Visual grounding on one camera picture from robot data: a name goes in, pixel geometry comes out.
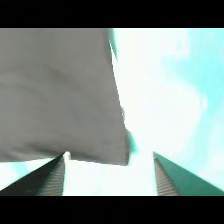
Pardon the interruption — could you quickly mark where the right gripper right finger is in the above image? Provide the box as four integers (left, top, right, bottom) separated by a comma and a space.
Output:
152, 151, 224, 197

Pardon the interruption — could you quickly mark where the grey garment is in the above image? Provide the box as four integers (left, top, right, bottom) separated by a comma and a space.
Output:
0, 27, 130, 166

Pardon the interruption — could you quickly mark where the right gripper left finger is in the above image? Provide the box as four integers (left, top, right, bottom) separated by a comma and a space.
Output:
0, 152, 66, 197

